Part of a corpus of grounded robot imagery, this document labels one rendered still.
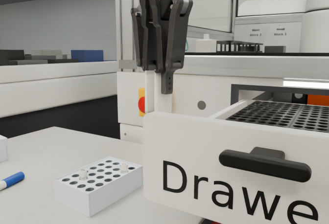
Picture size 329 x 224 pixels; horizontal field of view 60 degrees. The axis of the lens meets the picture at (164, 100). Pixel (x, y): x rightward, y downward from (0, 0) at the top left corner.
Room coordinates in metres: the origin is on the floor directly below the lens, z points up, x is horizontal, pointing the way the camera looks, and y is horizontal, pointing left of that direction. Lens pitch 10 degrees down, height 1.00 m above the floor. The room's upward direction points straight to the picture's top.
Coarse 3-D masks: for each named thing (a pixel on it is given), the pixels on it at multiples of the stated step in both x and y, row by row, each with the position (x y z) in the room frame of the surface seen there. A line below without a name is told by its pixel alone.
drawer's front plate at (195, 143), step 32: (160, 128) 0.32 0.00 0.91; (192, 128) 0.30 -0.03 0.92; (224, 128) 0.28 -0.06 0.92; (256, 128) 0.26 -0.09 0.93; (288, 128) 0.26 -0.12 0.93; (160, 160) 0.32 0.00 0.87; (192, 160) 0.30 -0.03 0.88; (320, 160) 0.23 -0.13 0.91; (160, 192) 0.32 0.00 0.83; (192, 192) 0.29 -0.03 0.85; (256, 192) 0.26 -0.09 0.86; (288, 192) 0.24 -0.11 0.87; (320, 192) 0.23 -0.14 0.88
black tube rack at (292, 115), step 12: (252, 108) 0.50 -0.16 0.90; (264, 108) 0.50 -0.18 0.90; (276, 108) 0.50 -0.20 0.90; (288, 108) 0.50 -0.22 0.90; (300, 108) 0.50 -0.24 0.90; (312, 108) 0.50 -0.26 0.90; (324, 108) 0.50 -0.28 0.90; (240, 120) 0.41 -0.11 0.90; (252, 120) 0.41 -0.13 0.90; (264, 120) 0.41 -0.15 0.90; (276, 120) 0.41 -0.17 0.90; (288, 120) 0.41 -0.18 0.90; (300, 120) 0.41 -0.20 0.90; (312, 120) 0.41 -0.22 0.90; (324, 120) 0.41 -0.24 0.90; (324, 132) 0.35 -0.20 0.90
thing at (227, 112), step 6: (240, 102) 0.59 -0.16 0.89; (246, 102) 0.61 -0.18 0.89; (252, 102) 0.61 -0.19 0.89; (282, 102) 0.59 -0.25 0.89; (228, 108) 0.53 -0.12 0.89; (234, 108) 0.54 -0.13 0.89; (240, 108) 0.57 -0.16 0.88; (216, 114) 0.47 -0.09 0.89; (222, 114) 0.48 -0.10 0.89; (228, 114) 0.51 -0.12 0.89
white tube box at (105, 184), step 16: (112, 160) 0.51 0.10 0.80; (64, 176) 0.44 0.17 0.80; (96, 176) 0.44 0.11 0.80; (112, 176) 0.44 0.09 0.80; (128, 176) 0.45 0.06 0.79; (64, 192) 0.41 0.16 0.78; (80, 192) 0.39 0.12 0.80; (96, 192) 0.39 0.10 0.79; (112, 192) 0.42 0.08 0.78; (128, 192) 0.45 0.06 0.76; (80, 208) 0.39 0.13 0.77; (96, 208) 0.39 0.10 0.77
